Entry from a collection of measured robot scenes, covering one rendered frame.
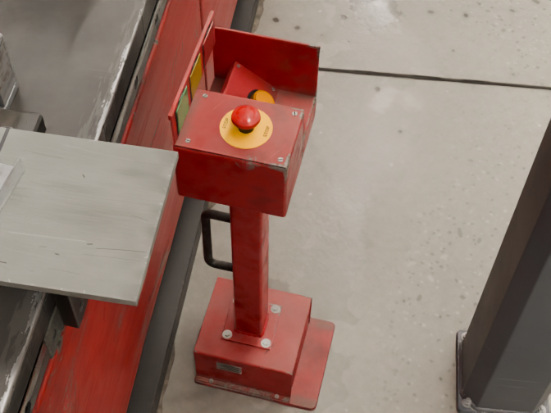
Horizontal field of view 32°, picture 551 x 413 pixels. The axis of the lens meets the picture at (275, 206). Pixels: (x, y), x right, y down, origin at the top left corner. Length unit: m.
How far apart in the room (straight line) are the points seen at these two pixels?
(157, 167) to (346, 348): 1.08
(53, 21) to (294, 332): 0.83
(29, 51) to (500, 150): 1.34
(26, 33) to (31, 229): 0.42
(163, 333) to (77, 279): 1.04
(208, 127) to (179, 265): 0.77
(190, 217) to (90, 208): 1.14
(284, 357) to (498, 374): 0.40
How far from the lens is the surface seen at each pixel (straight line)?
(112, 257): 0.92
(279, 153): 1.26
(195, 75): 1.31
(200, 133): 1.29
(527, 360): 1.76
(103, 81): 1.23
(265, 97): 1.40
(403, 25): 2.56
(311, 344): 1.98
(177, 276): 2.01
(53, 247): 0.94
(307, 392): 1.93
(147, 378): 1.91
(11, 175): 0.98
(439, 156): 2.29
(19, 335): 1.05
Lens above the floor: 1.78
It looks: 55 degrees down
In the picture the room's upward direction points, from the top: 1 degrees clockwise
